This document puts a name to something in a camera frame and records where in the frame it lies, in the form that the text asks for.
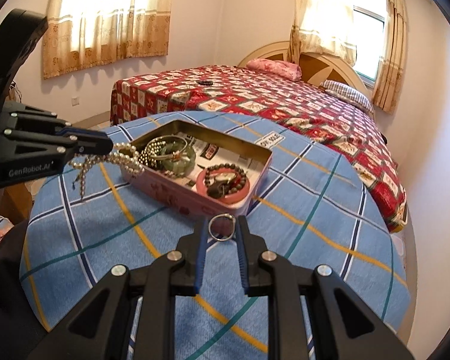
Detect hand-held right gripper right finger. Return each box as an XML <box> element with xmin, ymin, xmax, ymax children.
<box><xmin>235</xmin><ymin>215</ymin><xmax>415</xmax><ymax>360</ymax></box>

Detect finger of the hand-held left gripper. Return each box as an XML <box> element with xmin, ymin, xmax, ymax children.
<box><xmin>3</xmin><ymin>134</ymin><xmax>114</xmax><ymax>159</ymax></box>
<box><xmin>5</xmin><ymin>110</ymin><xmax>103</xmax><ymax>140</ymax></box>

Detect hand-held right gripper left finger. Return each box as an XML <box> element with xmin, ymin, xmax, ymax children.
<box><xmin>26</xmin><ymin>217</ymin><xmax>208</xmax><ymax>360</ymax></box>

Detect small silver ring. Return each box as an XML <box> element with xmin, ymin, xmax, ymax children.
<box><xmin>208</xmin><ymin>214</ymin><xmax>236</xmax><ymax>241</ymax></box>

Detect white pearl necklace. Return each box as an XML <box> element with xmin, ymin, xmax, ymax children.
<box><xmin>69</xmin><ymin>142</ymin><xmax>145</xmax><ymax>200</ymax></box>

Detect dark metallic bead bracelet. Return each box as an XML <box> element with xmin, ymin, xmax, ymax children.
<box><xmin>140</xmin><ymin>138</ymin><xmax>166</xmax><ymax>169</ymax></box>

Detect brown ridged ornament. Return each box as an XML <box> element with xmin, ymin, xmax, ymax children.
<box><xmin>206</xmin><ymin>182</ymin><xmax>229</xmax><ymax>199</ymax></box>

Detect pink bangle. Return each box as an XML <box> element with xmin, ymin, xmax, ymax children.
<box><xmin>196</xmin><ymin>167</ymin><xmax>251</xmax><ymax>209</ymax></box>

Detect pink tin box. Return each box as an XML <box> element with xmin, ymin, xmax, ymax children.
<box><xmin>118</xmin><ymin>119</ymin><xmax>274</xmax><ymax>220</ymax></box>

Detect green jade bangle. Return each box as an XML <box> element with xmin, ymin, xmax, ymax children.
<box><xmin>161</xmin><ymin>144</ymin><xmax>196</xmax><ymax>177</ymax></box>

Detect thin silver bangle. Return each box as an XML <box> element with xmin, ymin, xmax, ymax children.
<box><xmin>157</xmin><ymin>135</ymin><xmax>190</xmax><ymax>158</ymax></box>

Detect grey-brown bead bracelet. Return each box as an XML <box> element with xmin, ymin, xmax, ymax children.
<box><xmin>204</xmin><ymin>162</ymin><xmax>248</xmax><ymax>196</ymax></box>

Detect brown wooden furniture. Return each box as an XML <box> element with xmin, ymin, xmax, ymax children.
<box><xmin>3</xmin><ymin>184</ymin><xmax>34</xmax><ymax>221</ymax></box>

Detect printed paper leaflet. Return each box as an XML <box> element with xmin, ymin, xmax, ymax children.
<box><xmin>189</xmin><ymin>135</ymin><xmax>267</xmax><ymax>175</ymax></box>

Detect wide beige floral curtain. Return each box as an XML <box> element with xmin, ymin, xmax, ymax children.
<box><xmin>42</xmin><ymin>0</ymin><xmax>177</xmax><ymax>80</ymax></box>

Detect bed with red quilt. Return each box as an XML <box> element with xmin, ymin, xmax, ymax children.
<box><xmin>110</xmin><ymin>64</ymin><xmax>407</xmax><ymax>233</ymax></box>

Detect pink floral pillow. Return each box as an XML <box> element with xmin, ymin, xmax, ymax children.
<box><xmin>246</xmin><ymin>58</ymin><xmax>301</xmax><ymax>80</ymax></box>

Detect striped pillow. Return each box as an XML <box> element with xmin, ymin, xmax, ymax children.
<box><xmin>320</xmin><ymin>80</ymin><xmax>374</xmax><ymax>112</ymax></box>

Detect cream wooden bed headboard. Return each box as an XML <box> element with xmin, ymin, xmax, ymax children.
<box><xmin>237</xmin><ymin>41</ymin><xmax>368</xmax><ymax>91</ymax></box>

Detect window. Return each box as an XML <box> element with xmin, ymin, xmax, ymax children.
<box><xmin>350</xmin><ymin>0</ymin><xmax>386</xmax><ymax>85</ymax></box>

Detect short beige floral curtain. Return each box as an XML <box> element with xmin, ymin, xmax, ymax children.
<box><xmin>287</xmin><ymin>0</ymin><xmax>358</xmax><ymax>64</ymax></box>

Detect narrow beige floral curtain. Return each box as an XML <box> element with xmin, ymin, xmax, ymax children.
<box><xmin>371</xmin><ymin>0</ymin><xmax>407</xmax><ymax>113</ymax></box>

